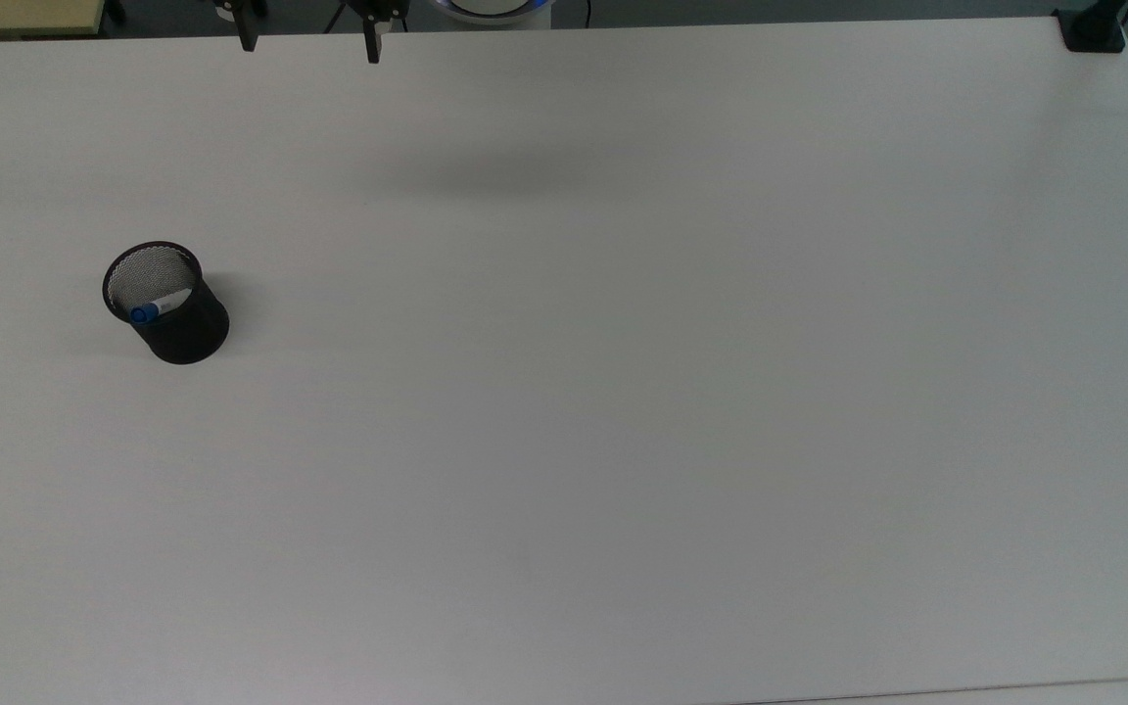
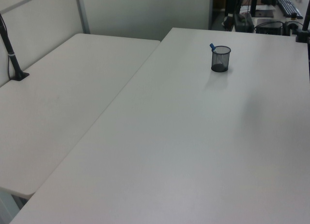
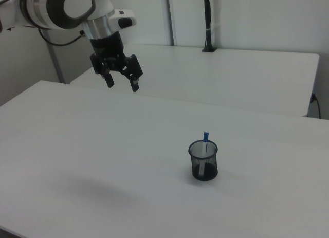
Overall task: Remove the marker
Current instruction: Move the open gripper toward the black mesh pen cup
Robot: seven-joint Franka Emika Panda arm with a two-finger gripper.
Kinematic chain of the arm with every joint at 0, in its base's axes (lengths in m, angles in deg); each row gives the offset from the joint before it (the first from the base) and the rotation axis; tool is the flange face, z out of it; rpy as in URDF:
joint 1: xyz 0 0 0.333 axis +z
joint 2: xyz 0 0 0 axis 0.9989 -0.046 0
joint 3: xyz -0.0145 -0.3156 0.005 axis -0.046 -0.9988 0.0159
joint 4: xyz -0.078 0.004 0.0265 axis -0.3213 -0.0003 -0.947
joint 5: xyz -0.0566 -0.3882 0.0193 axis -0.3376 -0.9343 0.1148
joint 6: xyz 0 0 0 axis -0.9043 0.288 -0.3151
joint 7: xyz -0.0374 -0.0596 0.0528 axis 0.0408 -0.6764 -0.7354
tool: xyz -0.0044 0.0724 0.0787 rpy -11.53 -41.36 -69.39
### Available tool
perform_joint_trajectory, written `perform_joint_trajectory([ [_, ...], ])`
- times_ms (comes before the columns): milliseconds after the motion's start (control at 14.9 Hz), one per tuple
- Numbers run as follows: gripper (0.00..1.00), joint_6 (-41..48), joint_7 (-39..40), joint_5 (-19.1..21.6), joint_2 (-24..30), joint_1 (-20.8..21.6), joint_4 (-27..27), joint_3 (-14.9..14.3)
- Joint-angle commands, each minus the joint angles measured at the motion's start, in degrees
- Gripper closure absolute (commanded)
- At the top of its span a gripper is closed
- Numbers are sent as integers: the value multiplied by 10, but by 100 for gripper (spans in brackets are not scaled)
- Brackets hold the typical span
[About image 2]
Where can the black monitor stand pole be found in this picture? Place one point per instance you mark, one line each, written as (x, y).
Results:
(253, 2)

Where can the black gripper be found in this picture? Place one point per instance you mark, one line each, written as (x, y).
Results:
(231, 4)

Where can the black flat monitor base plate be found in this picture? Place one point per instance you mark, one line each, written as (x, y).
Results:
(265, 13)

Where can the black computer keyboard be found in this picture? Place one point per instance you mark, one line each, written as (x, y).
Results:
(289, 7)

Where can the white emergency stop button box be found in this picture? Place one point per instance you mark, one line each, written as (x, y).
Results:
(291, 24)

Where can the black camera stand with base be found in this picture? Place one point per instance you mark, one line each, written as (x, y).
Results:
(10, 52)

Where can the black mesh pen cup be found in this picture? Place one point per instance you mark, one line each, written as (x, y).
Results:
(220, 60)

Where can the blue and white marker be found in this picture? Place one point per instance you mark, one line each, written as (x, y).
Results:
(212, 46)

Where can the dark green equipment box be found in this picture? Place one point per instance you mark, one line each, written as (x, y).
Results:
(245, 22)

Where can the black camera pole with clamp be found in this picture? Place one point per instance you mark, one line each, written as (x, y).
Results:
(304, 28)

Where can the black electronics box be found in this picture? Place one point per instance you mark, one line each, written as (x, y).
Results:
(269, 26)

